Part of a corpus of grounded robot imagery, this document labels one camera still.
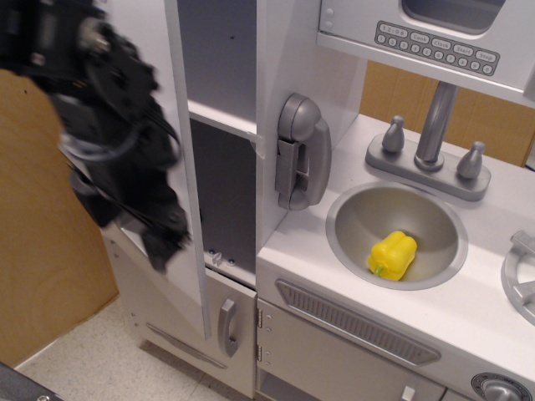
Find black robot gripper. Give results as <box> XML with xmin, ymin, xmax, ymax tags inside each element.
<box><xmin>62</xmin><ymin>120</ymin><xmax>191</xmax><ymax>274</ymax></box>

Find white fridge door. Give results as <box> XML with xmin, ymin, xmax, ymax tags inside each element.
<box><xmin>103</xmin><ymin>1</ymin><xmax>211</xmax><ymax>338</ymax></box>

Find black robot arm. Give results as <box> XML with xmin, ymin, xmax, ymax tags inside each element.
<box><xmin>1</xmin><ymin>1</ymin><xmax>190</xmax><ymax>273</ymax></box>

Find white lower freezer door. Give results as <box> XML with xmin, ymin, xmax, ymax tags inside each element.
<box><xmin>104</xmin><ymin>238</ymin><xmax>257</xmax><ymax>398</ymax></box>

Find brown wooden board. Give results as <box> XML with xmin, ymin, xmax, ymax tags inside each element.
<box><xmin>1</xmin><ymin>71</ymin><xmax>118</xmax><ymax>367</ymax></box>

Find white magnetic door catch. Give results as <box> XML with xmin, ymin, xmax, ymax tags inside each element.
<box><xmin>206</xmin><ymin>249</ymin><xmax>236</xmax><ymax>267</ymax></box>

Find white toy kitchen cabinet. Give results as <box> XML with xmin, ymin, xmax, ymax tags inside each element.
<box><xmin>178</xmin><ymin>1</ymin><xmax>534</xmax><ymax>400</ymax></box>

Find black case corner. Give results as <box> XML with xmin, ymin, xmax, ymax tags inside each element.
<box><xmin>0</xmin><ymin>363</ymin><xmax>63</xmax><ymax>401</ymax></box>

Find silver round sink bowl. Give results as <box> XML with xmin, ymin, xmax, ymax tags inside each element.
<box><xmin>326</xmin><ymin>183</ymin><xmax>468</xmax><ymax>291</ymax></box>

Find silver vent grille panel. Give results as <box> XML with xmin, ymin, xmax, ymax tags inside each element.
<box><xmin>275</xmin><ymin>279</ymin><xmax>441</xmax><ymax>366</ymax></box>

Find yellow toy bell pepper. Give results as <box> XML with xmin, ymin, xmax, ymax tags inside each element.
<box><xmin>367</xmin><ymin>231</ymin><xmax>418</xmax><ymax>282</ymax></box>

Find silver toy faucet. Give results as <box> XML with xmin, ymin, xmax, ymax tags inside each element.
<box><xmin>365</xmin><ymin>81</ymin><xmax>492</xmax><ymax>201</ymax></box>

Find brown cardboard backing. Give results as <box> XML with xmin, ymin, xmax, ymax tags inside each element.
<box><xmin>359</xmin><ymin>61</ymin><xmax>534</xmax><ymax>166</ymax></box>

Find silver oven knob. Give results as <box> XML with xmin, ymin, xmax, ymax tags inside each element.
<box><xmin>471</xmin><ymin>373</ymin><xmax>532</xmax><ymax>401</ymax></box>

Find silver stove burner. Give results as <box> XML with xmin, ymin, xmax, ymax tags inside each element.
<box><xmin>501</xmin><ymin>230</ymin><xmax>534</xmax><ymax>325</ymax></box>

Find toy microwave with keypad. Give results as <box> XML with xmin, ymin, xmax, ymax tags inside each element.
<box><xmin>317</xmin><ymin>1</ymin><xmax>534</xmax><ymax>107</ymax></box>

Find silver lower door handle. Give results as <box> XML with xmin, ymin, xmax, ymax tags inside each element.
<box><xmin>217</xmin><ymin>298</ymin><xmax>238</xmax><ymax>358</ymax></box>

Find grey toy wall phone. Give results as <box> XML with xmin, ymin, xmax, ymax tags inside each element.
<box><xmin>275</xmin><ymin>94</ymin><xmax>332</xmax><ymax>211</ymax></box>

